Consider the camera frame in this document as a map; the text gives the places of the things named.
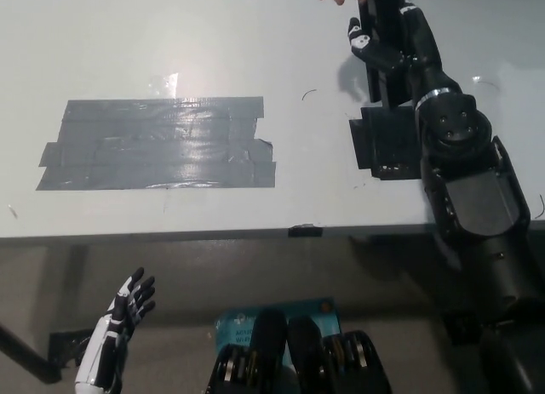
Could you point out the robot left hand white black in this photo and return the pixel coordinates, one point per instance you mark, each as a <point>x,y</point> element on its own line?
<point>104,338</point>

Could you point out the black tape patch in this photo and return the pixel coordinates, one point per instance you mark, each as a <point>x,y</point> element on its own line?
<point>383,145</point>

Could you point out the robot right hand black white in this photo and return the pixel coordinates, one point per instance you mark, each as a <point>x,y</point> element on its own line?
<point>421,49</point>

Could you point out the black stapler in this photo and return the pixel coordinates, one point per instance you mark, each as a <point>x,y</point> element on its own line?
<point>385,85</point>

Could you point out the teal box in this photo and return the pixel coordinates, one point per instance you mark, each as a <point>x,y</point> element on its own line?
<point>236,326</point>

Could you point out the grey duct tape patch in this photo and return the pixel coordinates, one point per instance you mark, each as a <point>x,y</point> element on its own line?
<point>162,147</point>

